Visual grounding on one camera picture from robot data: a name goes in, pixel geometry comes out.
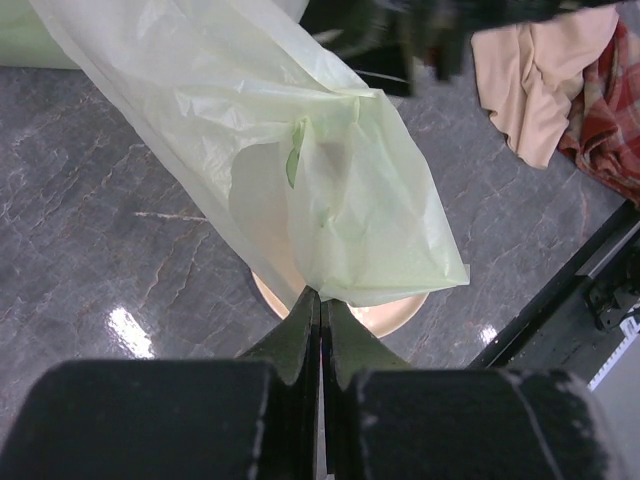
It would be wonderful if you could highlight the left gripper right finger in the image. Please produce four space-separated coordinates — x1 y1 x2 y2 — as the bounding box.
320 300 418 479

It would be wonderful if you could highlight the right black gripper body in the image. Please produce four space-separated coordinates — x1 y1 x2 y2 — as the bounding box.
300 1 621 97

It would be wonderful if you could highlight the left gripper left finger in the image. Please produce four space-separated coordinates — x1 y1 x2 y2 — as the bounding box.
240 287 320 479

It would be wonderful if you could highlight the light green plastic bag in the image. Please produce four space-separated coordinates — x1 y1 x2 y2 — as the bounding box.
1 1 469 306

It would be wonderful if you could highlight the beige and blue plate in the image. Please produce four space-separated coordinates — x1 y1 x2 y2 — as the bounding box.
251 271 428 338

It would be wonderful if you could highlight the beige crumpled cloth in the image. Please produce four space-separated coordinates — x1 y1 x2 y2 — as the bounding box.
471 5 619 169

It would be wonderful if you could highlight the red plaid cloth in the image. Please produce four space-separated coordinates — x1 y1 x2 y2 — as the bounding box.
558 22 639 206

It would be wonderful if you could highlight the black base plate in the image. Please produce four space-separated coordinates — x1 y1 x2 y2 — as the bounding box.
469 202 639 378

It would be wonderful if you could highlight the light blue cable duct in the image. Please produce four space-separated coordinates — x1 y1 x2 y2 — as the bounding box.
588 316 639 391

